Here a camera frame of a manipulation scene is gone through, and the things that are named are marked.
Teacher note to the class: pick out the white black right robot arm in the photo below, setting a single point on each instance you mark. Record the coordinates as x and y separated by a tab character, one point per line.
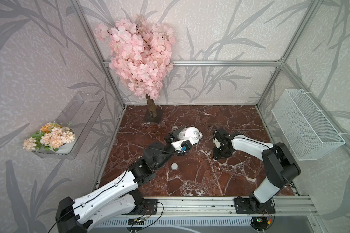
280	168

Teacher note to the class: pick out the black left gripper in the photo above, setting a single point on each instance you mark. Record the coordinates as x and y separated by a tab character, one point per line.
172	134

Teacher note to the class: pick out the clear acrylic wall shelf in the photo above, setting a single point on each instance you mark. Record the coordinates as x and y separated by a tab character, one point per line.
80	115

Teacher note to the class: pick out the grey bottle cap on table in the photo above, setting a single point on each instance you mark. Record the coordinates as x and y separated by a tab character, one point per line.
174	166

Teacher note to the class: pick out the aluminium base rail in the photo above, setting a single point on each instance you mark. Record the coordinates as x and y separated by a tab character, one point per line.
224	206

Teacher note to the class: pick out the white wire mesh basket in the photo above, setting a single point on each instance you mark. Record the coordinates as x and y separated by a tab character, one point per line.
308	131

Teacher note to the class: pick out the white labelled plastic bottle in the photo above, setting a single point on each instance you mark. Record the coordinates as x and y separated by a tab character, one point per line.
191	133

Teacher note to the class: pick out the pink blossom artificial tree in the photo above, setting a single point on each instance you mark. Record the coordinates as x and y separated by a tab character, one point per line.
141	56

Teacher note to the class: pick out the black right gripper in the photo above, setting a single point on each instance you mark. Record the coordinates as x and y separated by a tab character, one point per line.
216	156

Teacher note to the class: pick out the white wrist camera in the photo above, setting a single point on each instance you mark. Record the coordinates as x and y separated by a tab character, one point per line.
181	145
217	143

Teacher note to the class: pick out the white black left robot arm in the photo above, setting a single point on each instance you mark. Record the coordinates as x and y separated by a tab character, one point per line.
122	196

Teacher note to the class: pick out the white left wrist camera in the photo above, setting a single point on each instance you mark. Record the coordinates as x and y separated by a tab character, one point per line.
181	145

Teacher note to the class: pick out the small electronics board with wires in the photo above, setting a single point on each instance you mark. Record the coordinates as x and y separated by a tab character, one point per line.
136	221

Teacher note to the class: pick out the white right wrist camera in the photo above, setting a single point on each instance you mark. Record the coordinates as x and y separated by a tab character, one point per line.
217	143

